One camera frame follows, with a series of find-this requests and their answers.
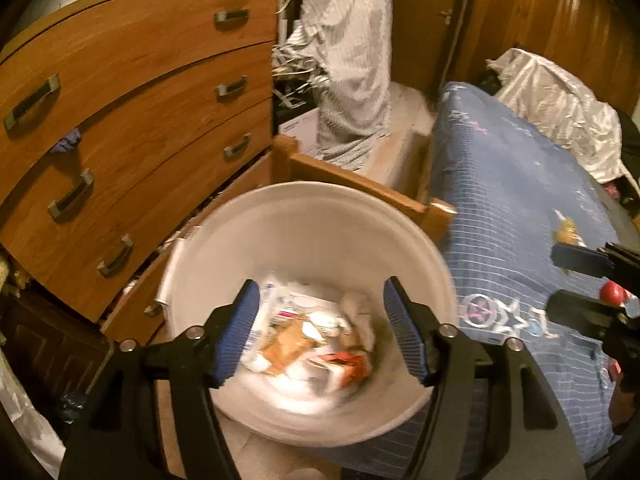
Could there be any blue cloth scrap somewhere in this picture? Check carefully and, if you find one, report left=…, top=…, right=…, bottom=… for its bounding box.
left=50, top=129, right=83, bottom=155

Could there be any yellow crinkled snack wrapper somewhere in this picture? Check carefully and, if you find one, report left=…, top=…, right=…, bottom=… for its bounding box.
left=552, top=210, right=588, bottom=247

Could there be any blue checked star bedsheet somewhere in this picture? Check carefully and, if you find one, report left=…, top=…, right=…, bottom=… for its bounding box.
left=345, top=81, right=626, bottom=480

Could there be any black clothing pile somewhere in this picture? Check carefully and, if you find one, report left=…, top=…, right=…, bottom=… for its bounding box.
left=617, top=110, right=640, bottom=181

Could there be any red ball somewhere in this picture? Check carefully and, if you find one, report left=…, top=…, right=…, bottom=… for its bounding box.
left=600, top=281, right=628, bottom=308

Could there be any brown wooden wardrobe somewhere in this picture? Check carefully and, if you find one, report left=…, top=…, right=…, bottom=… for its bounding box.
left=450, top=0, right=640, bottom=126

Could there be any orange snack wrapper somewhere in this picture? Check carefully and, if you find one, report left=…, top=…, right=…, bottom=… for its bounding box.
left=317, top=351, right=371, bottom=388

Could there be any beige tissue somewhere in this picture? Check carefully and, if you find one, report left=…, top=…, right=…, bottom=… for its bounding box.
left=340, top=292, right=376, bottom=351

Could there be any wooden chest of drawers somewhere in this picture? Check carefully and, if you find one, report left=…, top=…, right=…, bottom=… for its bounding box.
left=0, top=0, right=281, bottom=333

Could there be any white plastic bag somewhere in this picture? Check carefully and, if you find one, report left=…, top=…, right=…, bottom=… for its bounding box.
left=0, top=360, right=66, bottom=466

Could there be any golden brown snack wrapper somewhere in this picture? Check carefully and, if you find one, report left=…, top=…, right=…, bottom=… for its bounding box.
left=262, top=317, right=321, bottom=376

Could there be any trash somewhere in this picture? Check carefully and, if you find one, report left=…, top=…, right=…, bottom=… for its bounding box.
left=250, top=272, right=321, bottom=331

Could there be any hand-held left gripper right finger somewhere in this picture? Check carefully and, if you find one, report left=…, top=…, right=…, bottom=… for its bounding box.
left=382, top=276, right=586, bottom=480

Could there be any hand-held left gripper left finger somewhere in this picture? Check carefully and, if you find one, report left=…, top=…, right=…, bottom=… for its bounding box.
left=59, top=279, right=262, bottom=480

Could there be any white cardboard box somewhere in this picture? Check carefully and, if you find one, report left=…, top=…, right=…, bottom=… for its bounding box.
left=277, top=107, right=321, bottom=158

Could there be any dark wooden cabinet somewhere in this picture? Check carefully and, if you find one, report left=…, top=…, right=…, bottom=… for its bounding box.
left=0, top=285, right=116, bottom=411

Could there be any white plastic bin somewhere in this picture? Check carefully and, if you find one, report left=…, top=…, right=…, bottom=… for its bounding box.
left=155, top=181, right=458, bottom=448

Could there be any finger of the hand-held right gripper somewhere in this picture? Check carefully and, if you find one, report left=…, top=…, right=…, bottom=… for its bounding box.
left=546, top=290, right=640, bottom=342
left=551, top=241, right=640, bottom=278

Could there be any tangle of white hangers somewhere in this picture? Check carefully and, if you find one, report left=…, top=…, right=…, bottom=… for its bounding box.
left=272, top=0, right=331, bottom=106

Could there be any wooden bed footboard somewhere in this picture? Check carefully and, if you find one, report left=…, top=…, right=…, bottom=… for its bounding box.
left=270, top=135, right=458, bottom=246

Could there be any dark wooden door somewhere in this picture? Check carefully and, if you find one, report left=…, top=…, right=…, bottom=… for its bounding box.
left=390, top=0, right=476, bottom=101

